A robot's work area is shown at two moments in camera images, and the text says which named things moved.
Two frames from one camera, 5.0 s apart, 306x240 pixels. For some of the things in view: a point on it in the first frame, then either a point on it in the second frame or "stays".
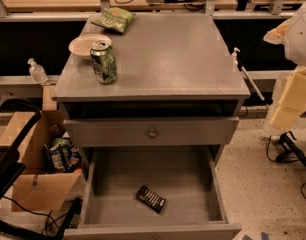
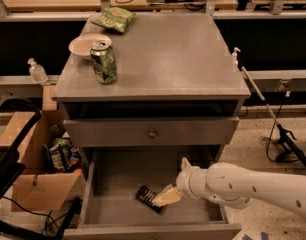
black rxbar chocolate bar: [151, 199] stays
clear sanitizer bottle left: [36, 72] stays
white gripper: [301, 39] → [185, 183]
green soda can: [104, 62] stays
